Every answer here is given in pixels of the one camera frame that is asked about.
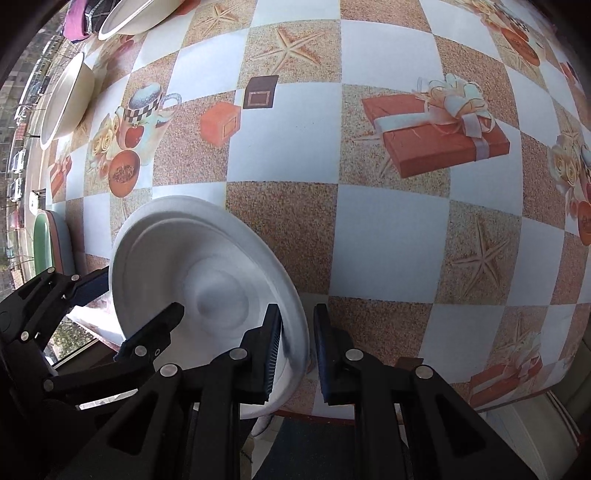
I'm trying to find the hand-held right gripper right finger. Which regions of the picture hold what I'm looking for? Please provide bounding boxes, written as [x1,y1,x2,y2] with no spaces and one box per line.
[313,302,541,480]

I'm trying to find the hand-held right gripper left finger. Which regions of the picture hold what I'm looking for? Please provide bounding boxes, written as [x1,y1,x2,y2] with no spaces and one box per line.
[55,302,283,480]

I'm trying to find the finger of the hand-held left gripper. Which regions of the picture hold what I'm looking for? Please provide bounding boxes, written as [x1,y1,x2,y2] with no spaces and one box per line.
[45,302,185,408]
[9,266,112,347]

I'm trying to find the pink square plate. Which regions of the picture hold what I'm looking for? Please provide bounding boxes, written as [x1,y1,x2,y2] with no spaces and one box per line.
[46,211,77,278]

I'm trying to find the green square plate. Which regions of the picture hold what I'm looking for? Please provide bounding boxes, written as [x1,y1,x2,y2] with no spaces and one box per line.
[32,209,58,278]

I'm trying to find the large white round plate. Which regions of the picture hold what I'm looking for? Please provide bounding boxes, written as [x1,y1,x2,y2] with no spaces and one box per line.
[109,195,311,420]

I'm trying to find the white sneaker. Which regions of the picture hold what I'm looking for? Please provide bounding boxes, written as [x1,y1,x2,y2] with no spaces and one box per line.
[252,412,279,438]

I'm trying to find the person's legs in dark jeans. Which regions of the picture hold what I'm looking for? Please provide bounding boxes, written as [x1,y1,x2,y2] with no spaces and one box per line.
[240,414,361,480]

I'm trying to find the printed checkered tablecloth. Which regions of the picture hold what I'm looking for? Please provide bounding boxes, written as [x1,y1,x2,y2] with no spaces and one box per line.
[44,0,591,423]

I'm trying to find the white bowl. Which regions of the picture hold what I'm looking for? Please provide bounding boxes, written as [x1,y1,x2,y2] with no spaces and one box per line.
[97,0,183,41]
[39,51,95,151]

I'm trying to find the white round bucket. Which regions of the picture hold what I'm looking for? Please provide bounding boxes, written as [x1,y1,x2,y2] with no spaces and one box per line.
[480,383,586,469]

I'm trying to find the pink hanging cloth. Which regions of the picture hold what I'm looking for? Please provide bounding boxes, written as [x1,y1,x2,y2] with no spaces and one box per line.
[62,0,100,43]

